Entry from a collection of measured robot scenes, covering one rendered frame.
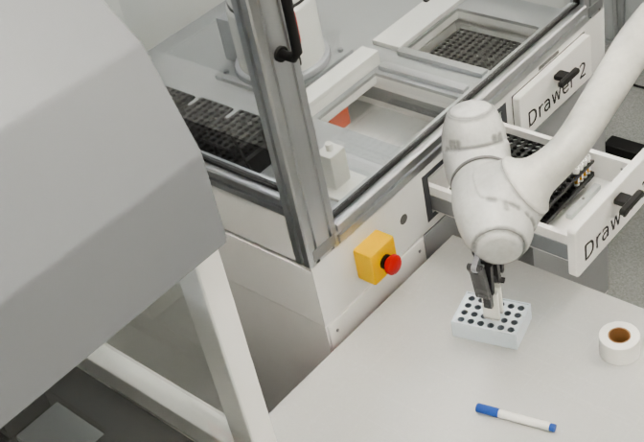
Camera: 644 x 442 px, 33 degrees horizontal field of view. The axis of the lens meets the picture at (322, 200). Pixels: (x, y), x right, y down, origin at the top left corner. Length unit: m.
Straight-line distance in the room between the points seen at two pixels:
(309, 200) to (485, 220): 0.41
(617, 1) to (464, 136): 2.48
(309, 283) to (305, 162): 0.26
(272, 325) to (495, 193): 0.74
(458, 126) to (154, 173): 0.60
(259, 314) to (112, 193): 1.01
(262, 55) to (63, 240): 0.60
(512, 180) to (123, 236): 0.61
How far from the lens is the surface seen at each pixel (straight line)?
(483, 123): 1.71
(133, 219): 1.26
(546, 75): 2.41
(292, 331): 2.15
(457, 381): 1.97
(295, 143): 1.81
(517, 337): 1.99
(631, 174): 2.12
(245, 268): 2.13
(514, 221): 1.58
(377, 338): 2.06
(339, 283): 2.03
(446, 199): 2.16
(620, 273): 3.28
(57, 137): 1.21
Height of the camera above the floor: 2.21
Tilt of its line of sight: 37 degrees down
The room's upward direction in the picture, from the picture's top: 13 degrees counter-clockwise
